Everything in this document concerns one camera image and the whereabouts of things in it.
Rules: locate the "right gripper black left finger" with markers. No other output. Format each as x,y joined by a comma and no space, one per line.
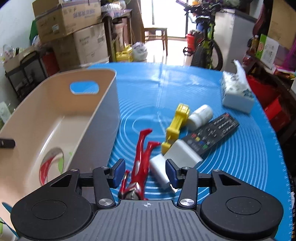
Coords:
66,205

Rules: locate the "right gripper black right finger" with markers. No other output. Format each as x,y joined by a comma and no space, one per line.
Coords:
225,205

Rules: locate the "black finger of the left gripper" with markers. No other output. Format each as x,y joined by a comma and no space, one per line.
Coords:
7,143

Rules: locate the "roll of adhesive tape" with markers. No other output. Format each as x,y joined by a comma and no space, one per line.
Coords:
52,165

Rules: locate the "beige plastic storage bin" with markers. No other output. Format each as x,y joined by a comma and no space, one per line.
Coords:
76,111

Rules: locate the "black TV remote control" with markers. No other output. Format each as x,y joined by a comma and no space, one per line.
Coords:
208,136

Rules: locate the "white power adapter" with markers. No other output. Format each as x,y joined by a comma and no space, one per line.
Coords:
183,155

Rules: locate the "black metal shelf rack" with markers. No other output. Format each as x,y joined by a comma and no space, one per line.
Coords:
29,73

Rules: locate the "red ultraman action figure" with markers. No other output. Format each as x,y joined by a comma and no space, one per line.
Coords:
135,189

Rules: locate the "white small charger block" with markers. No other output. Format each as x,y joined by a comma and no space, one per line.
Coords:
157,167

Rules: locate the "white pill bottle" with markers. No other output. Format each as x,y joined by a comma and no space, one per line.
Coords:
199,117

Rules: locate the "yellow toy block figure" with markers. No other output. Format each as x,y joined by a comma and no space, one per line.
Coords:
173,131

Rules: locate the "blue silicone table mat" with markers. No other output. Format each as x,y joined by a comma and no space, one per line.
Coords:
148,96

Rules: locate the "white patterned tissue box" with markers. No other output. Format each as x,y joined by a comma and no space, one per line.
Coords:
236,92

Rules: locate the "large stacked cardboard boxes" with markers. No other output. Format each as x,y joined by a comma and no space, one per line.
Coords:
74,30

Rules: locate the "yellow oil jug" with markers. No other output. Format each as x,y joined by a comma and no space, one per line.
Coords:
126,55

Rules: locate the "green black bicycle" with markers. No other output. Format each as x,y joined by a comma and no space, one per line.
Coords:
206,53

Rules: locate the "white plastic bag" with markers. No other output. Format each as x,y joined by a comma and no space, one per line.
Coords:
139,52

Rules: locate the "green white carton box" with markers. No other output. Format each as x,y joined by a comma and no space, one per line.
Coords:
267,51

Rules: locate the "red plastic bucket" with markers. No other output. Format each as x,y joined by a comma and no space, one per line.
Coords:
190,42

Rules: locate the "white chest freezer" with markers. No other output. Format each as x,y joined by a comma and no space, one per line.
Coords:
233,29

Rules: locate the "wooden chair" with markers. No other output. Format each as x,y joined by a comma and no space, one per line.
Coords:
150,31

